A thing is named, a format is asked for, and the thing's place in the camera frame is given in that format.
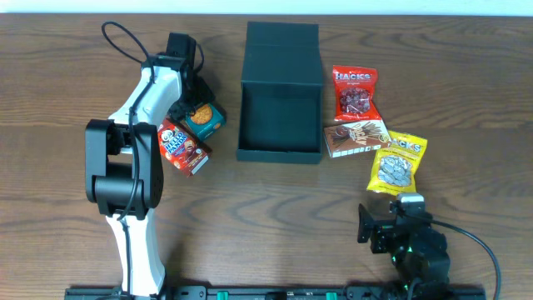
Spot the red Hello Panda box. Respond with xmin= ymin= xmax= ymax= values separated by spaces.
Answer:
xmin=157 ymin=118 xmax=212 ymax=177

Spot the dark green open box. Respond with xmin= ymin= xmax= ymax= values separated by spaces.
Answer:
xmin=237 ymin=22 xmax=324 ymax=164

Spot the teal Chunkies cookie box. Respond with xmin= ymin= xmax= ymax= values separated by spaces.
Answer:
xmin=185 ymin=103 xmax=227 ymax=141

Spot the brown Pocky box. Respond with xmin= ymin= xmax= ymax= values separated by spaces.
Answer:
xmin=324 ymin=120 xmax=391 ymax=158

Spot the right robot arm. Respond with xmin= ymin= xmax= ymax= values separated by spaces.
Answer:
xmin=357 ymin=200 xmax=451 ymax=299

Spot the yellow Hacks candy bag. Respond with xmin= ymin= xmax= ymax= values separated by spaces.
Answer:
xmin=366 ymin=131 xmax=427 ymax=196

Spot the red Hacks candy bag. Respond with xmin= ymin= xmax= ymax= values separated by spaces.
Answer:
xmin=332 ymin=65 xmax=381 ymax=122

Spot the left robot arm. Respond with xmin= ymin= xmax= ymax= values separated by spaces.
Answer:
xmin=85 ymin=32 xmax=211 ymax=299

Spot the right black cable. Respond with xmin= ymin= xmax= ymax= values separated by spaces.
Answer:
xmin=428 ymin=218 xmax=502 ymax=300

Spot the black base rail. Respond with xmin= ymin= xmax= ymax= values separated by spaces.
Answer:
xmin=63 ymin=286 xmax=486 ymax=300

